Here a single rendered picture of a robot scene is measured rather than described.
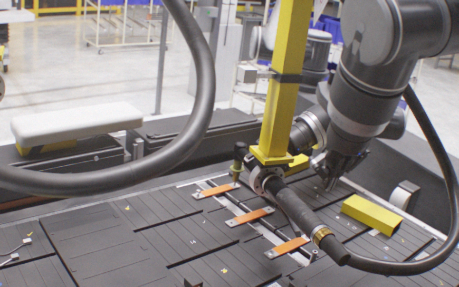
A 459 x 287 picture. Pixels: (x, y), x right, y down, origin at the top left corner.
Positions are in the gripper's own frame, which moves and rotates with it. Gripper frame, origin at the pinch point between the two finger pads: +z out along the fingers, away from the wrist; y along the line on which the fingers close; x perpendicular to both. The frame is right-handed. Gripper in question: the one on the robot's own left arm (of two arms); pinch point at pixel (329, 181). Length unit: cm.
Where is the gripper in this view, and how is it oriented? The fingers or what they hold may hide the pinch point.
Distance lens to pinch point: 82.1
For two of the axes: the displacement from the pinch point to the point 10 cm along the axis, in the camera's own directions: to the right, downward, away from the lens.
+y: 9.3, -2.1, 3.1
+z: -0.8, 6.9, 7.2
